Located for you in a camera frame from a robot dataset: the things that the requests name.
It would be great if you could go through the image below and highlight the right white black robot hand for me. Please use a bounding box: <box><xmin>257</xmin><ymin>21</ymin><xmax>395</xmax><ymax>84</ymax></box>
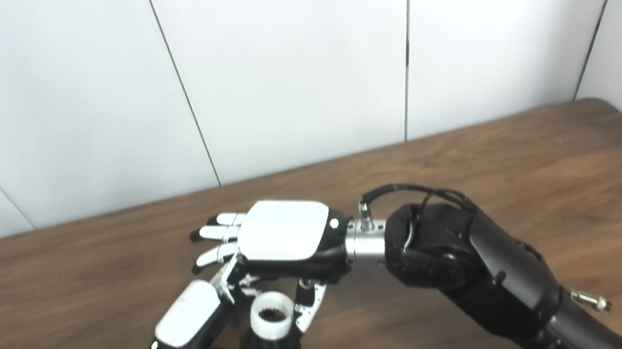
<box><xmin>183</xmin><ymin>186</ymin><xmax>369</xmax><ymax>349</ymax></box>

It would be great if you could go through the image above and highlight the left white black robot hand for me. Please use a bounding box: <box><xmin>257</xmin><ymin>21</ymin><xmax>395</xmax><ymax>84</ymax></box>
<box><xmin>139</xmin><ymin>251</ymin><xmax>280</xmax><ymax>349</ymax></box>

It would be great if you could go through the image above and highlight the white ring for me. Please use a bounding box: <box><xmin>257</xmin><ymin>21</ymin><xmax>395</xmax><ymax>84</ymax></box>
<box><xmin>246</xmin><ymin>288</ymin><xmax>300</xmax><ymax>342</ymax></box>

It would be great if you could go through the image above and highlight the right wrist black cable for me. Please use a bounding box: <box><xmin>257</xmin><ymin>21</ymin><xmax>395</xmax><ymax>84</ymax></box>
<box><xmin>354</xmin><ymin>171</ymin><xmax>483</xmax><ymax>254</ymax></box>

